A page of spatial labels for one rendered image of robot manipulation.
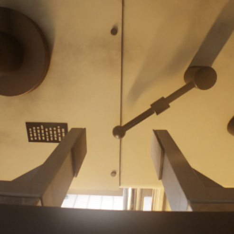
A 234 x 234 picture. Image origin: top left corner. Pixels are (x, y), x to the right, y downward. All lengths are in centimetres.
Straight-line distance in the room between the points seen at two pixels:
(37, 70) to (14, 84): 5
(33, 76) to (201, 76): 27
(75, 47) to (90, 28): 4
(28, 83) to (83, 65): 10
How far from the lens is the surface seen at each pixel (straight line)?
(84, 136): 16
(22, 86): 34
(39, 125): 36
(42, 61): 32
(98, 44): 31
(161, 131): 16
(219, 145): 40
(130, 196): 87
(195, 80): 29
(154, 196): 81
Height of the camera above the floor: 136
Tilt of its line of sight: 2 degrees up
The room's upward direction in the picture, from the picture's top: 89 degrees counter-clockwise
